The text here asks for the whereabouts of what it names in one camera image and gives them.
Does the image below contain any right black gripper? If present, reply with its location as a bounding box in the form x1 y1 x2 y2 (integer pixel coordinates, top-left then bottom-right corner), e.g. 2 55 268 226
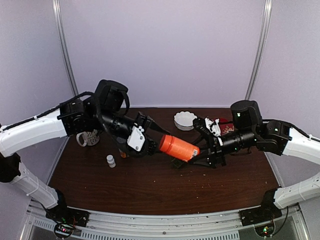
186 127 258 169

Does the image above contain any orange pill bottle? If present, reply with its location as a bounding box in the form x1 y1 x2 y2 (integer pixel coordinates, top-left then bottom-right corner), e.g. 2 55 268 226
159 134 200 162

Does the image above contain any grey lid pill bottle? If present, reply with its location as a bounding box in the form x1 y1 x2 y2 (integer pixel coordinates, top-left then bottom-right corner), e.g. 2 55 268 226
116 137 129 159

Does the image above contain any green weekly pill organizer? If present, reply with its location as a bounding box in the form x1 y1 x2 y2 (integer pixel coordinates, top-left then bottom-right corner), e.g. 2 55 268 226
171 158 186 169

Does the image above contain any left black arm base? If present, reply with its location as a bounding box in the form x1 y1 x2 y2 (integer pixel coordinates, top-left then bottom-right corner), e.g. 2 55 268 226
43 190 90 240

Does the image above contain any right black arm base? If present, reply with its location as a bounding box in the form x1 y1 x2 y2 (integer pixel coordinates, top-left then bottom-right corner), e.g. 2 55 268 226
239 188 282 238

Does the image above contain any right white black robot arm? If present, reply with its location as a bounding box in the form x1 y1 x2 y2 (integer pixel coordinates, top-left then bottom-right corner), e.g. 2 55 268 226
189 100 320 221

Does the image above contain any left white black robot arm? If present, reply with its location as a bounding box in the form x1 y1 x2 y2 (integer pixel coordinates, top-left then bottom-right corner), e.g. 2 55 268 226
0 79 166 222

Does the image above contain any red floral plate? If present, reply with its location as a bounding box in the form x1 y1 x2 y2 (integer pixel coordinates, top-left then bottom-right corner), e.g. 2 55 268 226
218 118 235 136

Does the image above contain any white fluted ceramic bowl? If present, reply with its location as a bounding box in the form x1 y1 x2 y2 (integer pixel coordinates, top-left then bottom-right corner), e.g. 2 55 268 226
173 111 197 131

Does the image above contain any small white pill bottle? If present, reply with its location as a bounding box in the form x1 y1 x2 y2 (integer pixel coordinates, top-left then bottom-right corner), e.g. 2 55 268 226
106 154 116 168

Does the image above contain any paper cup with orange contents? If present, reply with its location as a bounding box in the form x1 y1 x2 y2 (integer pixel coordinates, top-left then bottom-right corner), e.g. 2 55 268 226
76 129 100 147

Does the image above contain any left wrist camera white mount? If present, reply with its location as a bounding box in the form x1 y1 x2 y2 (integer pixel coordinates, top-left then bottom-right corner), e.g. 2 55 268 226
127 125 146 152

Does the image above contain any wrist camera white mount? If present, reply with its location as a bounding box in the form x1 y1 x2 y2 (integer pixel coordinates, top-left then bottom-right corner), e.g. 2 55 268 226
127 125 146 152
204 117 221 137

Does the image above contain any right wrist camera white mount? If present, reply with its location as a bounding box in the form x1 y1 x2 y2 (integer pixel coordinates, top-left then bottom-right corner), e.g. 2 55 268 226
204 117 221 137

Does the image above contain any front aluminium rail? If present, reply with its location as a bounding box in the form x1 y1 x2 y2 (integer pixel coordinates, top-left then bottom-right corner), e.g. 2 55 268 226
24 197 308 240

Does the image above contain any right aluminium frame post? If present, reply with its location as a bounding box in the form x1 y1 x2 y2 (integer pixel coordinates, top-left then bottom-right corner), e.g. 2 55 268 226
244 0 273 100

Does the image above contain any aluminium frame post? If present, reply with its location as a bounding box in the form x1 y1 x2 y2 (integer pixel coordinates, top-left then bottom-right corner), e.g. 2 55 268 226
244 0 273 100
52 0 79 96

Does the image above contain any left aluminium frame post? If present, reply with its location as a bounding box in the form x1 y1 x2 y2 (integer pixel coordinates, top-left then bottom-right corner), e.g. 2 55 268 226
52 0 79 96

